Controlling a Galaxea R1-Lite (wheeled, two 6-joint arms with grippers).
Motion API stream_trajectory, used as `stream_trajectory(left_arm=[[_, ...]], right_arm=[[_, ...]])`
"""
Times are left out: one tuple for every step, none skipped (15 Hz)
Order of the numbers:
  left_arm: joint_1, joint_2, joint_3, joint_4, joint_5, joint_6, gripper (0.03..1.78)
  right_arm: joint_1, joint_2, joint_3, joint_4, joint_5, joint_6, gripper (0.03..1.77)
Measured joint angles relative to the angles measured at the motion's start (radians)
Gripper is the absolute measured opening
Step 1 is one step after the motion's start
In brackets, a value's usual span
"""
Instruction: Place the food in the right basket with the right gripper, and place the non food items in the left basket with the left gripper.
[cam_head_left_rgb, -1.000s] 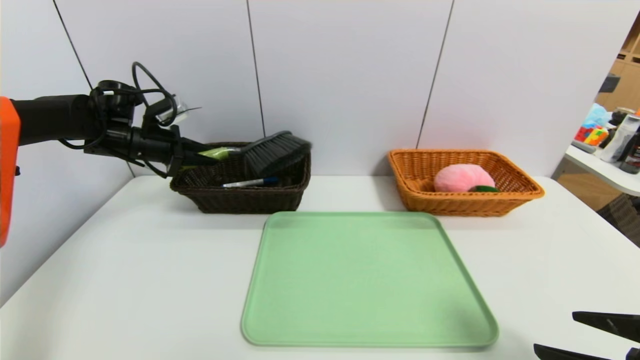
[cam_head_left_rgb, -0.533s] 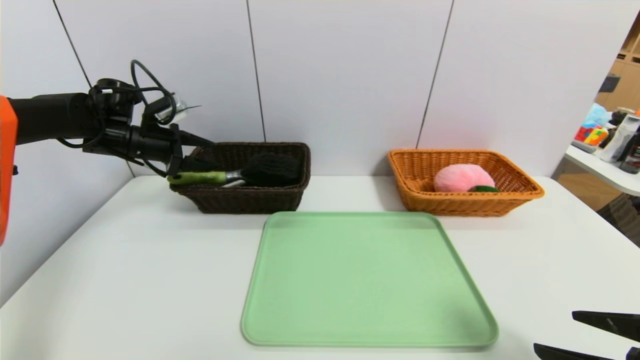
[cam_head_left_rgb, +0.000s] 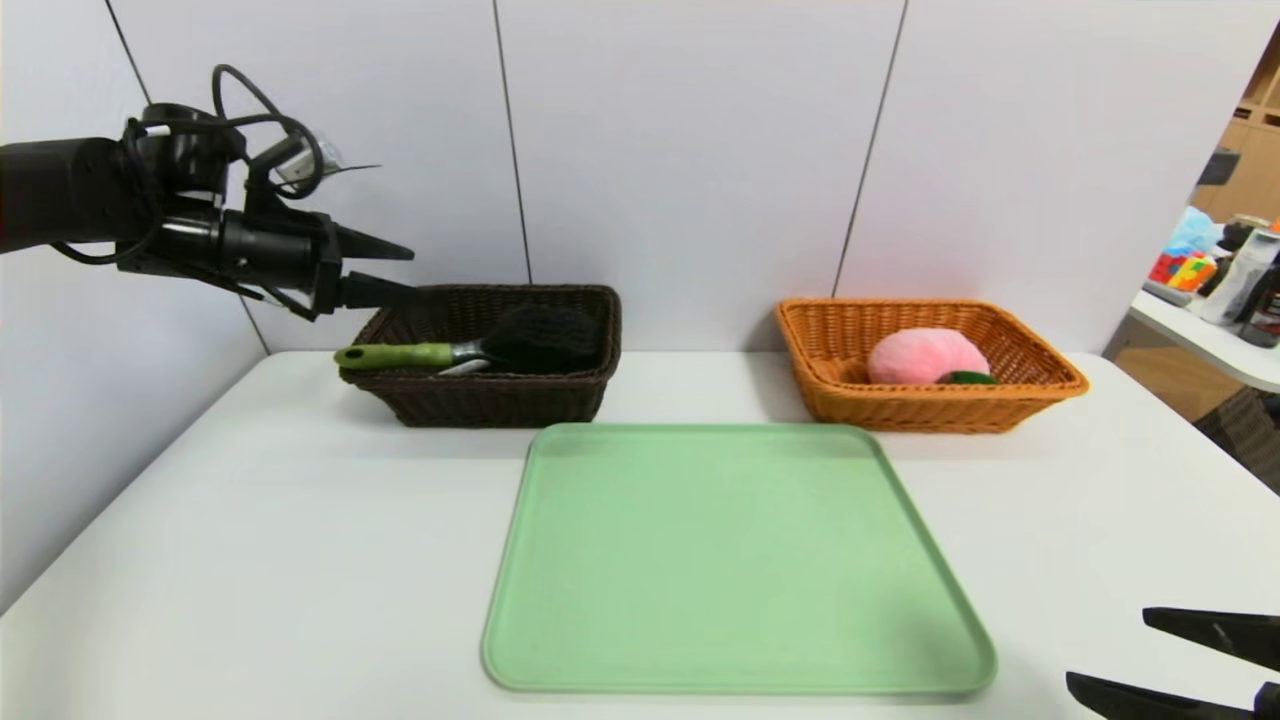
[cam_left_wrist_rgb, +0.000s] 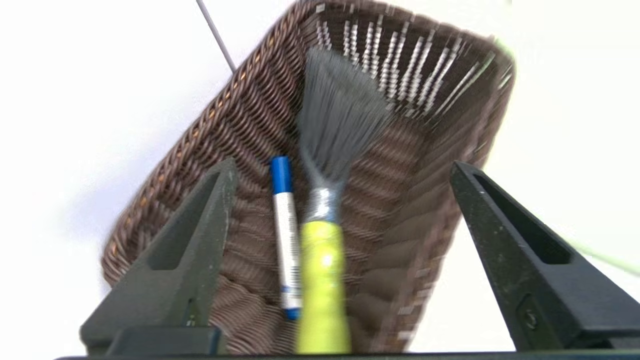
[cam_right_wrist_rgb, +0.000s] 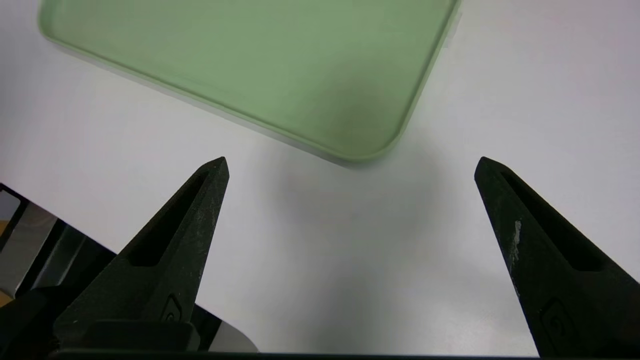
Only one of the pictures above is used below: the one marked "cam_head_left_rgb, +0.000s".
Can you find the dark wall box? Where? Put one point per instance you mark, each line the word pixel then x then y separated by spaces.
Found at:
pixel 1218 166

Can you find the white plastic bottle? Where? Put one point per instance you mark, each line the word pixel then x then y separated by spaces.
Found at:
pixel 1240 275

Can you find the colourful toy cube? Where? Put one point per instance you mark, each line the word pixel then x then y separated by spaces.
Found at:
pixel 1182 270

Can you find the pink plush peach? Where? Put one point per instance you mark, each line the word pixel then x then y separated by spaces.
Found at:
pixel 920 355

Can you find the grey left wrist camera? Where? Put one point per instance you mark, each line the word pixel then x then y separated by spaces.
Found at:
pixel 300 165

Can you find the grey remote control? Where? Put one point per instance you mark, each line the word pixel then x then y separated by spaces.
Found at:
pixel 1165 293

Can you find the light green plastic tray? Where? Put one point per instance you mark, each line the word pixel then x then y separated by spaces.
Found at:
pixel 700 580

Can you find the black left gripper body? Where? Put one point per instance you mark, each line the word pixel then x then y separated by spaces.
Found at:
pixel 327 264

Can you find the white side table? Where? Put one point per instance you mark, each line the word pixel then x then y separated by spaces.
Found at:
pixel 1200 340

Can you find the black round container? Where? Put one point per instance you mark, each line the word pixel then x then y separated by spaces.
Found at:
pixel 1240 232

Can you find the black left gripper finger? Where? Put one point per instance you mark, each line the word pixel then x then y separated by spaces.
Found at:
pixel 375 292
pixel 370 243

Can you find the white marker with blue cap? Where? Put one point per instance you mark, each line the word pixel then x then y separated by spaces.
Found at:
pixel 465 367

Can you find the dark bottle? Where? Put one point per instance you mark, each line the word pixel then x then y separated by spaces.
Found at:
pixel 1268 310

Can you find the dark brown wicker basket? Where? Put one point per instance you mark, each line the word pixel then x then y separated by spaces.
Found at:
pixel 500 395

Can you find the orange and black left arm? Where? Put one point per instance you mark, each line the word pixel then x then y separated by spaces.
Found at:
pixel 80 190

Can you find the orange wicker basket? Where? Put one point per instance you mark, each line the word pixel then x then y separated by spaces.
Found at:
pixel 1030 390

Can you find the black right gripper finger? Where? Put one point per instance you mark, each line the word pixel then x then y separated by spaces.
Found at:
pixel 1140 702
pixel 1220 632

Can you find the wooden cabinet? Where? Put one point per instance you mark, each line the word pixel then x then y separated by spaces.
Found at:
pixel 1255 150

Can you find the blue plastic bag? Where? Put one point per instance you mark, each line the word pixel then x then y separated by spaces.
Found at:
pixel 1195 230

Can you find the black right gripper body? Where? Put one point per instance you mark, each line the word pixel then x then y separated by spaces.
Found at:
pixel 1270 702

